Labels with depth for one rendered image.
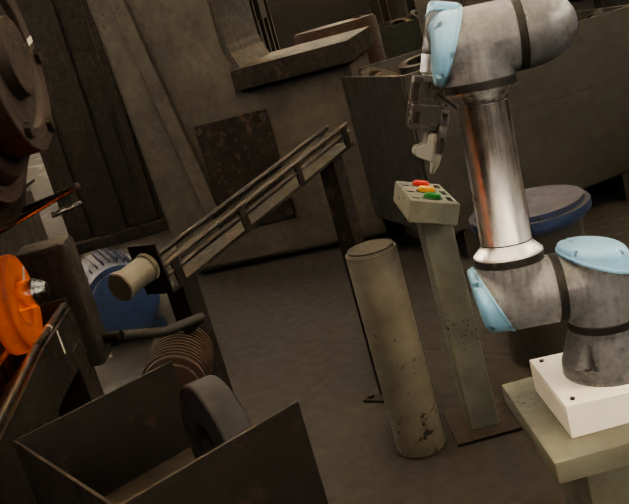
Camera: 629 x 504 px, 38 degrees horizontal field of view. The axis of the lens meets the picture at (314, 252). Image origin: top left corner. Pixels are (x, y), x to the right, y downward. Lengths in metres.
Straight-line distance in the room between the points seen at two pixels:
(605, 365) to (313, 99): 2.60
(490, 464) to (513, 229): 0.78
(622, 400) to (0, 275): 1.00
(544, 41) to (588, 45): 2.22
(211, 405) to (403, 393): 1.28
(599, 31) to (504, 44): 2.27
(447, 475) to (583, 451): 0.65
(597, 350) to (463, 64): 0.52
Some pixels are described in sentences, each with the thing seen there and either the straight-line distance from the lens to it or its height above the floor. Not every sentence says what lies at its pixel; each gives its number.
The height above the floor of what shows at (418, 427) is 0.08.
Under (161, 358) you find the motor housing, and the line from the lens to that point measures 1.73.
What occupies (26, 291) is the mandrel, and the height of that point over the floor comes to 0.78.
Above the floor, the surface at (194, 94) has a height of 0.82.
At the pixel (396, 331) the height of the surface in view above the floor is 0.33.
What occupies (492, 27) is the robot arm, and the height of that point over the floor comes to 0.97.
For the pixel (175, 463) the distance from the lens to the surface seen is 1.13.
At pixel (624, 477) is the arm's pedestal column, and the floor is 0.20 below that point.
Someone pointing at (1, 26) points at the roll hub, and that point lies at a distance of 1.38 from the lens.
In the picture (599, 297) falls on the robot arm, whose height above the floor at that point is 0.51.
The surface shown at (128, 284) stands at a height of 0.67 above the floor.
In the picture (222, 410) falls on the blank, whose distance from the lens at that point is 0.90.
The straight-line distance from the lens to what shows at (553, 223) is 2.35.
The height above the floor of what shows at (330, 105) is 0.63.
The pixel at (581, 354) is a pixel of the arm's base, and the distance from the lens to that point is 1.60.
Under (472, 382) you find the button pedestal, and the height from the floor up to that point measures 0.13.
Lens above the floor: 1.08
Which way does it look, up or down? 15 degrees down
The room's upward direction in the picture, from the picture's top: 16 degrees counter-clockwise
